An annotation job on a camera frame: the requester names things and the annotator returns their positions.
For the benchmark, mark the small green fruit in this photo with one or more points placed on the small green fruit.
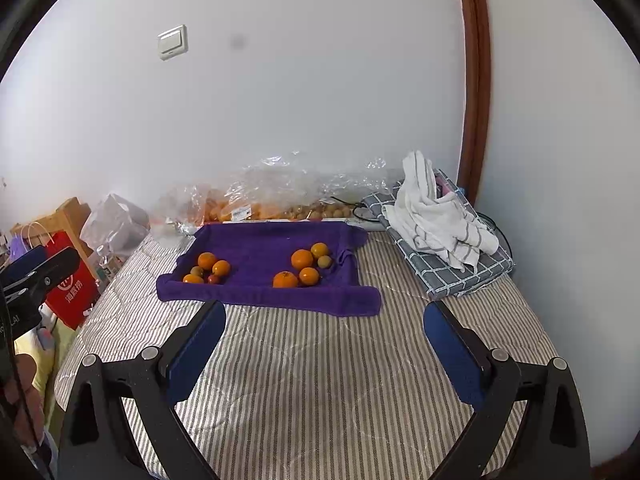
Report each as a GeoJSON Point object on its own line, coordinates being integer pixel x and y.
{"type": "Point", "coordinates": [197, 270]}
{"type": "Point", "coordinates": [325, 262]}

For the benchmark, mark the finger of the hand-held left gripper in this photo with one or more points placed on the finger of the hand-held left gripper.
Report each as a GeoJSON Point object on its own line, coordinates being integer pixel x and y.
{"type": "Point", "coordinates": [60, 267]}
{"type": "Point", "coordinates": [25, 260]}

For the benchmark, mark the purple paper bag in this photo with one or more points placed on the purple paper bag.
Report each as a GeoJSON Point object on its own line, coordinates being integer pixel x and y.
{"type": "Point", "coordinates": [17, 247]}

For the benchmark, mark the white plastic bag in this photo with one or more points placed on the white plastic bag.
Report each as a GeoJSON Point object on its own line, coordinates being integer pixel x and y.
{"type": "Point", "coordinates": [115, 220]}

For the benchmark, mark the pale yellow cloth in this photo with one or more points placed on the pale yellow cloth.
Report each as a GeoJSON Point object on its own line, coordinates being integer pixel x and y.
{"type": "Point", "coordinates": [37, 350]}

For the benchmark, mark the small reddish fruit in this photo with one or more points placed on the small reddish fruit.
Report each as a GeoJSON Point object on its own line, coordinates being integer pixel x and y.
{"type": "Point", "coordinates": [214, 279]}

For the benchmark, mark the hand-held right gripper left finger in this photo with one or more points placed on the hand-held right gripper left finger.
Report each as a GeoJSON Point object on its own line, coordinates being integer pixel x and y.
{"type": "Point", "coordinates": [195, 350]}

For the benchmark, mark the clear plastic bottle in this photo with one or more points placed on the clear plastic bottle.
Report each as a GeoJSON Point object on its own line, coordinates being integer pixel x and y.
{"type": "Point", "coordinates": [105, 262]}

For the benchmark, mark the clear plastic bag of oranges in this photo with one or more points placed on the clear plastic bag of oranges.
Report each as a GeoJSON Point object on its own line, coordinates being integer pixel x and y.
{"type": "Point", "coordinates": [240, 205]}

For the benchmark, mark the clear plastic bag of walnuts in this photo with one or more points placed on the clear plastic bag of walnuts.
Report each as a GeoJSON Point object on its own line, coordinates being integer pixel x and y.
{"type": "Point", "coordinates": [320, 210]}

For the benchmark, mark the red paper bag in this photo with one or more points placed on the red paper bag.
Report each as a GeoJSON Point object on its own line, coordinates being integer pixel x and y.
{"type": "Point", "coordinates": [70, 285]}

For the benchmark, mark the blue plaid folded cloth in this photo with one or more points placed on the blue plaid folded cloth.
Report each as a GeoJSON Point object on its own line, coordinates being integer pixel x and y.
{"type": "Point", "coordinates": [450, 275]}

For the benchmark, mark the purple towel lined tray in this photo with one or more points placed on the purple towel lined tray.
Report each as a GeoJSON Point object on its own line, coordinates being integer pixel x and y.
{"type": "Point", "coordinates": [260, 255]}

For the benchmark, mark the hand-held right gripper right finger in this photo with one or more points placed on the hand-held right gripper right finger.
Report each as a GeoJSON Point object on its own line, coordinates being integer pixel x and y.
{"type": "Point", "coordinates": [450, 355]}

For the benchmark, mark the large orange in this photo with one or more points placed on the large orange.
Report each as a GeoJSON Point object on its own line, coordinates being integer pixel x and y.
{"type": "Point", "coordinates": [302, 259]}

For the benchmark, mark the pink item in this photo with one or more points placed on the pink item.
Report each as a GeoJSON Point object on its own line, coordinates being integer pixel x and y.
{"type": "Point", "coordinates": [444, 187]}

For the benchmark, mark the grey striped bed sheet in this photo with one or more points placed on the grey striped bed sheet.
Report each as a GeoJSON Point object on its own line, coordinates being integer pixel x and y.
{"type": "Point", "coordinates": [310, 385]}

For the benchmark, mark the cardboard box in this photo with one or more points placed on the cardboard box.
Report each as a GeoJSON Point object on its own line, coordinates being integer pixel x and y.
{"type": "Point", "coordinates": [70, 215]}

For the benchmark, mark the person's left hand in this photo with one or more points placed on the person's left hand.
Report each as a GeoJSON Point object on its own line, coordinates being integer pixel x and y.
{"type": "Point", "coordinates": [30, 385]}

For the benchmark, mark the white striped towel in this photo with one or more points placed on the white striped towel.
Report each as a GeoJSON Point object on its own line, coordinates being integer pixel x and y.
{"type": "Point", "coordinates": [430, 215]}

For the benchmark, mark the white light switch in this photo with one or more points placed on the white light switch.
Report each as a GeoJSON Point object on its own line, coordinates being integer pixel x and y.
{"type": "Point", "coordinates": [172, 42]}

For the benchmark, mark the brown wooden door frame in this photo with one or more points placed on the brown wooden door frame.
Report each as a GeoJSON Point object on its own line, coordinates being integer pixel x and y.
{"type": "Point", "coordinates": [475, 85]}

